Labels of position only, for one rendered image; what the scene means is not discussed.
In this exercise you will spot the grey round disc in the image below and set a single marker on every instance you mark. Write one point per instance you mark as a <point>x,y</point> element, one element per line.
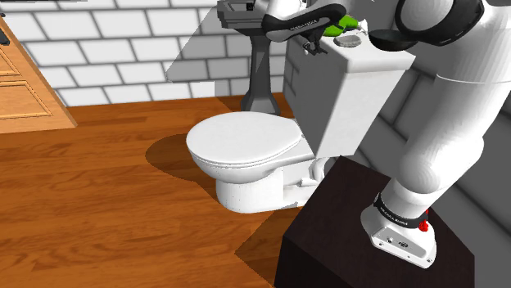
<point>347,40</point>

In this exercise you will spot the grey pedestal sink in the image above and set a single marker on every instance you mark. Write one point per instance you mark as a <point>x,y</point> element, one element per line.
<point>260,72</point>

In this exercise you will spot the black bowl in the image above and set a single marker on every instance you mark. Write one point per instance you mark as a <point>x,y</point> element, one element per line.
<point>389,41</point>

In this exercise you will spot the white toilet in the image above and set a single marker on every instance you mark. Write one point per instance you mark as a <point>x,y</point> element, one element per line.
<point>243,137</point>

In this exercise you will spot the wooden cabinet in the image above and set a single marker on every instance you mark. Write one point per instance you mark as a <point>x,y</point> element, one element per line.
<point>20,99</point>

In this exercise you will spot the green bottle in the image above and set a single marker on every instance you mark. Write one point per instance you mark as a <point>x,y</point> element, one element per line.
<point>342,24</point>

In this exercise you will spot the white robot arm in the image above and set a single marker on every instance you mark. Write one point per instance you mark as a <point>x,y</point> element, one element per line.
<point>451,119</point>

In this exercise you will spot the dark robot stand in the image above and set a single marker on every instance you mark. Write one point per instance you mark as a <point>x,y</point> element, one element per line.
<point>331,239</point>

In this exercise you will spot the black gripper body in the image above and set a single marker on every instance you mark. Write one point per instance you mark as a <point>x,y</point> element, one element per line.
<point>314,43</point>

